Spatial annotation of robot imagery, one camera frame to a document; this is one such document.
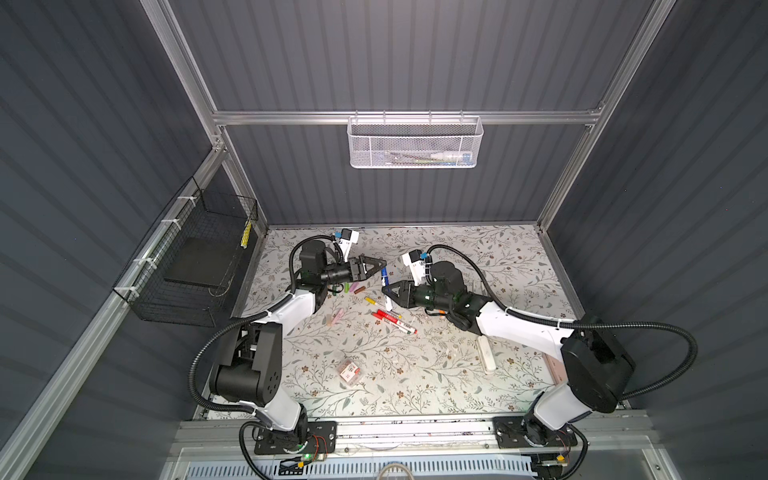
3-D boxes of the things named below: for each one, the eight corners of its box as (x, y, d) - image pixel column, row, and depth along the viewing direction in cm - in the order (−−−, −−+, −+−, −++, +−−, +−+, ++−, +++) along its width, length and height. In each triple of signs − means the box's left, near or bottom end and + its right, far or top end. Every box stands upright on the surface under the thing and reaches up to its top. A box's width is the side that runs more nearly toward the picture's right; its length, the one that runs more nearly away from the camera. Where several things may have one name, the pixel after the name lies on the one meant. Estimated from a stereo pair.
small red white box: (336, 374, 86) (335, 371, 83) (348, 360, 88) (347, 357, 86) (353, 387, 83) (352, 385, 81) (364, 373, 86) (363, 370, 84)
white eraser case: (483, 373, 85) (486, 368, 82) (474, 341, 92) (476, 336, 89) (493, 372, 86) (496, 367, 83) (483, 340, 92) (486, 335, 89)
